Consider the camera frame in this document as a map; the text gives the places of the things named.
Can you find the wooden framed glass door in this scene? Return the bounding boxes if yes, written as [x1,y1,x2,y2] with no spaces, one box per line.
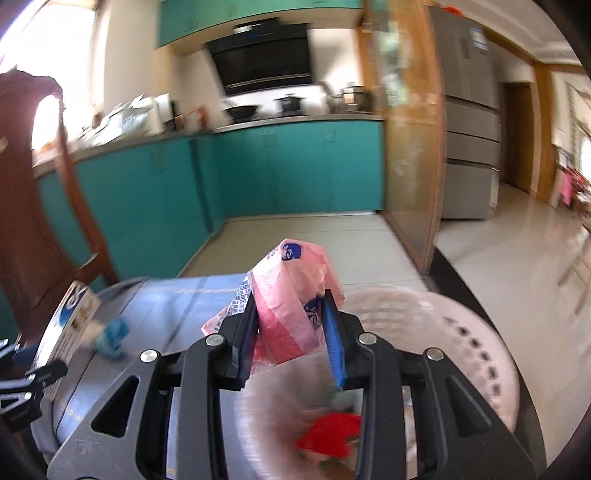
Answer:
[360,0,446,273]

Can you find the silver refrigerator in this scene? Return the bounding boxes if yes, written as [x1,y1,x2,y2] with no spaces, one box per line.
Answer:
[429,7,504,221]

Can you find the pink hanging cloth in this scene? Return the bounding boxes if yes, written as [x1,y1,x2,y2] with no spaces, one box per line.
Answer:
[558,168,583,208]

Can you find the white medicine box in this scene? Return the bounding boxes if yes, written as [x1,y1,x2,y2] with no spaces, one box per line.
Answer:
[36,279,103,370]

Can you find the black wok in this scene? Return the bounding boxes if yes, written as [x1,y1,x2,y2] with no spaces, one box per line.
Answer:
[223,104,259,124]

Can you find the large red wrapper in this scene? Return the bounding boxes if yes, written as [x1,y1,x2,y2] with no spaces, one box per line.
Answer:
[295,413,363,457]

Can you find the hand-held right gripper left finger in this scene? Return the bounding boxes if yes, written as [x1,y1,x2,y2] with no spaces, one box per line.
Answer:
[46,291,259,480]

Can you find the teal wall cabinet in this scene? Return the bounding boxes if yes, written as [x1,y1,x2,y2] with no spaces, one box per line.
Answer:
[157,0,365,49]

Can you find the blue crumpled glove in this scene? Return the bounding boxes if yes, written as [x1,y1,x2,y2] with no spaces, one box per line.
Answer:
[95,320,131,361]

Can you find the brown wooden chair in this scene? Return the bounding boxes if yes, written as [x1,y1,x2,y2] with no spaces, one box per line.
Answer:
[0,69,118,347]

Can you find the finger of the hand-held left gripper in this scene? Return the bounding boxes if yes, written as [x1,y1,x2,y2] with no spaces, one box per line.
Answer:
[0,361,68,432]

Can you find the black range hood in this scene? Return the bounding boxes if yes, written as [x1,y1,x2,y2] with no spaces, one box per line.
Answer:
[204,17,315,97]

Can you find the black cooking pot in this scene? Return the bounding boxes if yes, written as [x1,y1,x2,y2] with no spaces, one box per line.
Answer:
[274,93,303,116]

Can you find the white plastic basket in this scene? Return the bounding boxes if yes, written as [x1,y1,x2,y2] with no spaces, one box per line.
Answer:
[235,285,520,480]

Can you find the white dish rack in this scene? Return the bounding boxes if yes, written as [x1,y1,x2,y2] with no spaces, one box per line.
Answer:
[99,95,155,134]

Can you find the teal kitchen cabinets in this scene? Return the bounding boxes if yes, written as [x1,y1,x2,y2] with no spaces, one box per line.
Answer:
[34,113,386,282]

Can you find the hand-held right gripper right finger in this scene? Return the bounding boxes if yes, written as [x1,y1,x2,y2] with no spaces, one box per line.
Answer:
[321,288,539,480]

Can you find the pink plastic bag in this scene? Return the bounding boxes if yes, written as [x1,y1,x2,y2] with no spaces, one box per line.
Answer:
[201,237,346,367]

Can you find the steel cooking pot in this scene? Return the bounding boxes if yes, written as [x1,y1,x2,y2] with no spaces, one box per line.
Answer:
[342,83,370,113]

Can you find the white electric kettle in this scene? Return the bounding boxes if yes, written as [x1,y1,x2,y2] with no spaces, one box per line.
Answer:
[152,93,172,132]

